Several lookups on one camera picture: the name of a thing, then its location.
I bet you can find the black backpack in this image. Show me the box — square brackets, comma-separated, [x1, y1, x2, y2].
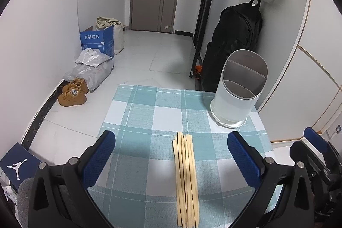
[200, 0, 262, 92]

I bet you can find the white utensil holder cup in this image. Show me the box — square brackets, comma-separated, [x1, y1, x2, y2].
[210, 49, 268, 128]

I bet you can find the tan suede boot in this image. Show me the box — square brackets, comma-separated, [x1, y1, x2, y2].
[58, 87, 87, 107]
[62, 78, 89, 94]

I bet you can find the grey plastic parcel bag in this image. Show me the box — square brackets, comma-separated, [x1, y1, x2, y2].
[63, 60, 114, 92]

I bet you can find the blue jordan shoe box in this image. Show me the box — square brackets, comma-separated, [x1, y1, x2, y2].
[1, 143, 41, 191]

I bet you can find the white plastic parcel bag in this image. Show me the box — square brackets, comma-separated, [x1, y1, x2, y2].
[75, 48, 112, 68]

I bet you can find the teal plaid tablecloth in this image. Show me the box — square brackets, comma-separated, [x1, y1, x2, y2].
[87, 83, 276, 228]

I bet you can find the orange object on floor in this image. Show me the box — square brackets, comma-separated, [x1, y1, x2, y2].
[194, 65, 202, 80]

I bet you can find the blue cardboard box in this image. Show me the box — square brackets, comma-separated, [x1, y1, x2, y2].
[80, 28, 114, 57]

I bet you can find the beige canvas bag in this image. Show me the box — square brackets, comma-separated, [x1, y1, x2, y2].
[96, 17, 125, 55]

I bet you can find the black metal rack frame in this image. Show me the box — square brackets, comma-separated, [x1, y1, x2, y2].
[190, 0, 212, 78]

